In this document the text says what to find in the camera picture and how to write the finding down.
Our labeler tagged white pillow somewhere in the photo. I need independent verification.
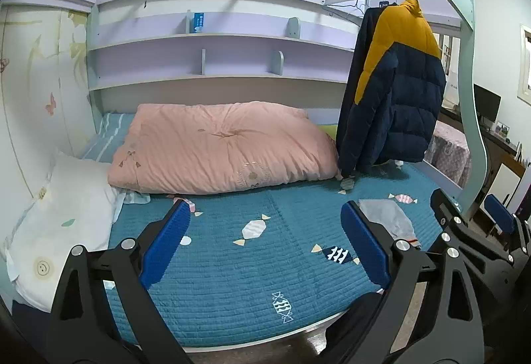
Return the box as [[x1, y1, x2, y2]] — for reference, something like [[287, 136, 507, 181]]
[[6, 148, 125, 313]]

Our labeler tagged pink patterned cloth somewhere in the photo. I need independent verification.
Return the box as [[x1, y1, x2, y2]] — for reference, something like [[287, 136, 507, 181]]
[[423, 121, 471, 187]]

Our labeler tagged mint green bed frame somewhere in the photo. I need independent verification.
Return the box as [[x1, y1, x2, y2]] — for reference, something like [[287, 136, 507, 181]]
[[0, 0, 492, 224]]

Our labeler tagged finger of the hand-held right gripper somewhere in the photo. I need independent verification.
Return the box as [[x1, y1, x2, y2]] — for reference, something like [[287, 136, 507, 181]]
[[485, 194, 531, 257], [429, 189, 521, 277]]

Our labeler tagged white painted wardrobe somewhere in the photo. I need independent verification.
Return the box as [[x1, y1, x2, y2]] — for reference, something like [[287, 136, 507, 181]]
[[0, 3, 94, 199]]

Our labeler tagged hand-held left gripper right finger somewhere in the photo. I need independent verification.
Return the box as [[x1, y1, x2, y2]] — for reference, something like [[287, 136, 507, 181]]
[[336, 201, 486, 364]]

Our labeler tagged purple wall shelf unit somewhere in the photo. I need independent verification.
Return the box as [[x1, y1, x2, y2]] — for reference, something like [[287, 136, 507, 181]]
[[85, 0, 366, 93]]

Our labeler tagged black monitor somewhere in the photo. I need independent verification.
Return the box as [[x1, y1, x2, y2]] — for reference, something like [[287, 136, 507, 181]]
[[473, 84, 501, 130]]

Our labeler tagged wooden desk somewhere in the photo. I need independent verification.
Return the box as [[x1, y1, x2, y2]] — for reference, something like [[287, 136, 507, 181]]
[[440, 107, 531, 182]]

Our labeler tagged blue striped sheet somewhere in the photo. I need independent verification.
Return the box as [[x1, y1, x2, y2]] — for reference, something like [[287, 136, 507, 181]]
[[81, 112, 137, 163]]

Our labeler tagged grey and navy jacket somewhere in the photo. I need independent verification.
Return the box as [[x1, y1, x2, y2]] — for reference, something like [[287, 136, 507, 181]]
[[357, 198, 420, 251]]

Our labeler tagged pink duvet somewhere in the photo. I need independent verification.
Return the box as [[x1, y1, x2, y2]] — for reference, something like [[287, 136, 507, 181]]
[[107, 101, 341, 194]]

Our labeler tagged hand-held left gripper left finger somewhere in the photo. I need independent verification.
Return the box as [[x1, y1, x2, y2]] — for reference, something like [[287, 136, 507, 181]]
[[45, 199, 195, 364]]

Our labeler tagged navy and yellow puffer jacket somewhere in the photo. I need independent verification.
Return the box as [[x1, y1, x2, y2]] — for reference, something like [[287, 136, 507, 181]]
[[335, 0, 446, 182]]

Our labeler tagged window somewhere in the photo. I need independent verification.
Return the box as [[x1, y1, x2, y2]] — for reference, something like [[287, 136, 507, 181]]
[[516, 26, 531, 99]]

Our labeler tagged teal quilted bedspread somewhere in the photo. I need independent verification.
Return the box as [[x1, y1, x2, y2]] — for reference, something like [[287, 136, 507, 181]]
[[104, 163, 446, 348]]

